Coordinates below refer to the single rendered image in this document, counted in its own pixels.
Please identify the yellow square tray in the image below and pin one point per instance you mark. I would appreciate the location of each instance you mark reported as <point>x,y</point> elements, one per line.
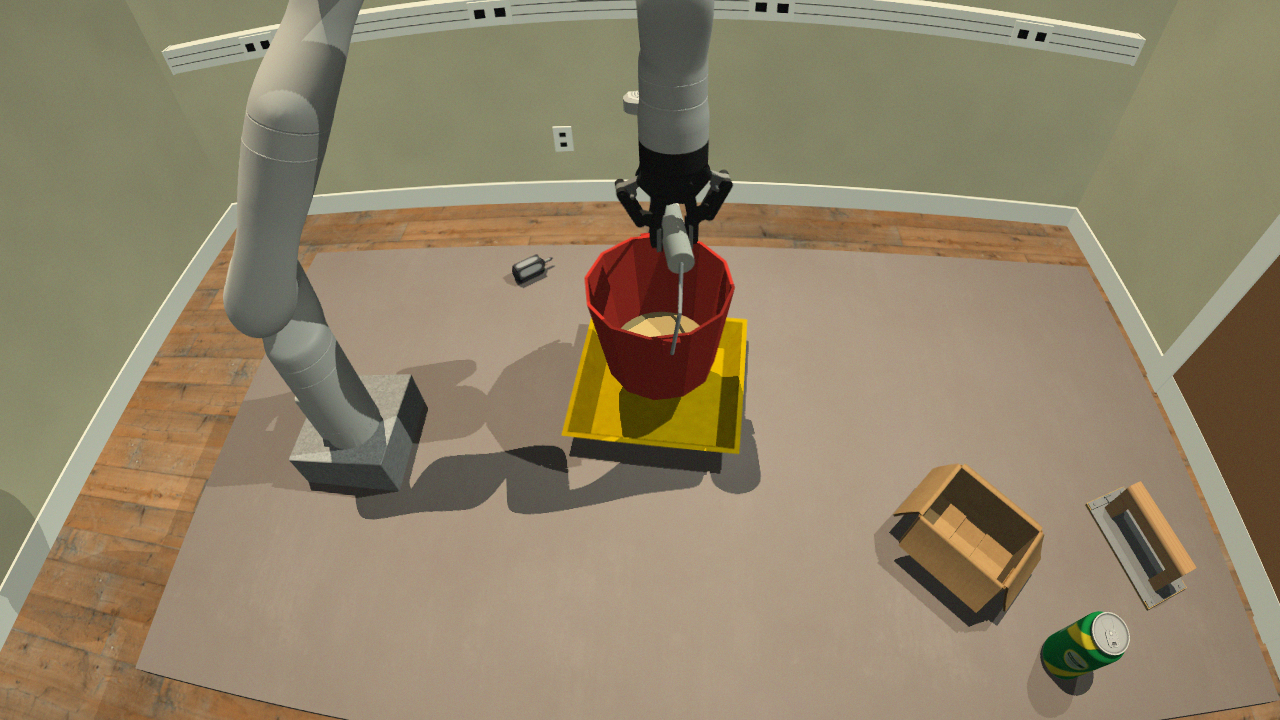
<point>709,416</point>

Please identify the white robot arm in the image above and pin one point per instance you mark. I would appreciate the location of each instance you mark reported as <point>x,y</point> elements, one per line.
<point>288,120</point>

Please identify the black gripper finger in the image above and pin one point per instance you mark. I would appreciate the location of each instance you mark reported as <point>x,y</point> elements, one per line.
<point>626,193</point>
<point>722,184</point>

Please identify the open brown cardboard box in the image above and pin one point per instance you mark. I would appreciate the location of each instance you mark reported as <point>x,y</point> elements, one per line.
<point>983,523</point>

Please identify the green drink can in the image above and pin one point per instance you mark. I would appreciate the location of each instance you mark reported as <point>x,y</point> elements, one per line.
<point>1096,640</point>

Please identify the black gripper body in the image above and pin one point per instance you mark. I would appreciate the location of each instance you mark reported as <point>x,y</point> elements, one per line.
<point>652,164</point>

